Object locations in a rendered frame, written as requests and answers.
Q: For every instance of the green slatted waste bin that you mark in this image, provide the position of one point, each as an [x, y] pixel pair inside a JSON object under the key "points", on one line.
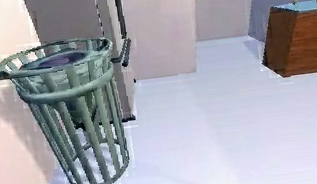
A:
{"points": [[66, 93]]}

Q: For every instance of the brown wooden counter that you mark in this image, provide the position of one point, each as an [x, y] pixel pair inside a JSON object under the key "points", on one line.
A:
{"points": [[311, 41]]}

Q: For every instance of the small round pale object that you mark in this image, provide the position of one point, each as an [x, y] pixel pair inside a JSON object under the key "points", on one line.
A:
{"points": [[294, 1]]}

